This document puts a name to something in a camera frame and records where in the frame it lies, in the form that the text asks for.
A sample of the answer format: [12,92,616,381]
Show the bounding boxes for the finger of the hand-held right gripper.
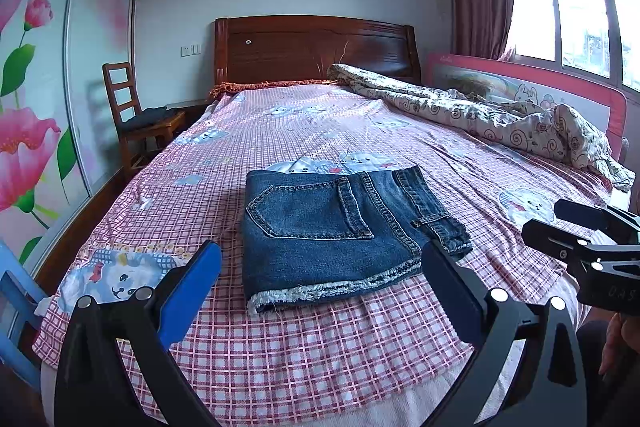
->
[554,199,640,245]
[521,219,601,268]

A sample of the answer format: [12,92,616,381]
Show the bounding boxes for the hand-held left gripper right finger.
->
[421,241,588,427]

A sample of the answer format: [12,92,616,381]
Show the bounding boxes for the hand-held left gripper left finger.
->
[52,241,223,427]

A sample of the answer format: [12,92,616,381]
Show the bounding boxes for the blue denim pants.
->
[241,165,473,318]

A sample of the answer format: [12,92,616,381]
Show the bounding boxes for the person's right hand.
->
[602,313,640,375]

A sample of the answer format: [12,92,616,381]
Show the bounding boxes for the person's dark clothing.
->
[575,319,640,427]

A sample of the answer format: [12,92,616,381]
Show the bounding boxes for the bed with pink plaid sheet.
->
[31,79,621,420]

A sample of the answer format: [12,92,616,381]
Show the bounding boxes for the white mattress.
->
[39,267,596,427]

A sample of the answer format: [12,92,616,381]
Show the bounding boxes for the swirl-patterned quilt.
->
[327,63,637,192]

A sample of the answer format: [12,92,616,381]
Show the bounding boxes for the blue stool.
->
[0,239,51,390]

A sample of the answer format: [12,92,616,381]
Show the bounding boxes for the dark cloth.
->
[125,107,182,128]

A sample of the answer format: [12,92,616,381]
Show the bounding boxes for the wooden nightstand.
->
[167,99,211,128]

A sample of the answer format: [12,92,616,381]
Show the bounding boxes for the window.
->
[505,0,640,92]

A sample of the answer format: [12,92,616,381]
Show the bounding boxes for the wooden chair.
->
[102,62,187,170]

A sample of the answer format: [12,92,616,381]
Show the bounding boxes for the orange fringed mat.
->
[209,79,333,100]

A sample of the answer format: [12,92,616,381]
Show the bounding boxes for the floral sliding-door wardrobe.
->
[0,0,156,288]

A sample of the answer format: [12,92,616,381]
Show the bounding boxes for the dark wooden headboard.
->
[214,15,421,88]

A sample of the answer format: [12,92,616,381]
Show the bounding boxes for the pink bed guard rail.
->
[425,51,631,168]

